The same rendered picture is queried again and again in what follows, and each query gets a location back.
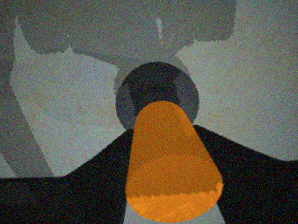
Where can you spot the orange knob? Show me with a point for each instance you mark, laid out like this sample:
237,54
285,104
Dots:
171,176

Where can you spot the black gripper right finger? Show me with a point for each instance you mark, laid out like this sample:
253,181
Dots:
257,189

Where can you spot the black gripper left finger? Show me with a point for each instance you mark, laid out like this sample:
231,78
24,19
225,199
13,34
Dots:
94,193

